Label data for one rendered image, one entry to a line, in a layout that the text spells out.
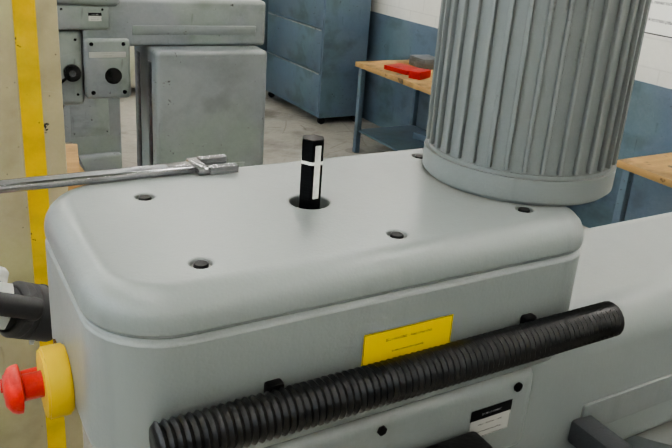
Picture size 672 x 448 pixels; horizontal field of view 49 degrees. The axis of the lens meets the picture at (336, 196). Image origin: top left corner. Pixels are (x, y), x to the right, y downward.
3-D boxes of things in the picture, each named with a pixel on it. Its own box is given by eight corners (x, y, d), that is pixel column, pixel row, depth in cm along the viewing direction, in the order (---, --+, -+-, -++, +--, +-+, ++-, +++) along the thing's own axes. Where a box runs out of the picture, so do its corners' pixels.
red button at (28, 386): (8, 427, 59) (3, 384, 57) (1, 399, 62) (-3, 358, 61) (52, 416, 60) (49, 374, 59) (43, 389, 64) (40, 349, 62)
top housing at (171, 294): (107, 511, 53) (98, 313, 47) (42, 332, 74) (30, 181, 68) (578, 362, 75) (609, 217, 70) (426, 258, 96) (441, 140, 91)
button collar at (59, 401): (51, 435, 60) (46, 371, 58) (38, 394, 65) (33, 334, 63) (77, 428, 61) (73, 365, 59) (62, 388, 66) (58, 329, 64)
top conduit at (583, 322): (163, 485, 50) (162, 442, 49) (145, 446, 53) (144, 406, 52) (622, 342, 71) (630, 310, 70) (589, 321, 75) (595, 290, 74)
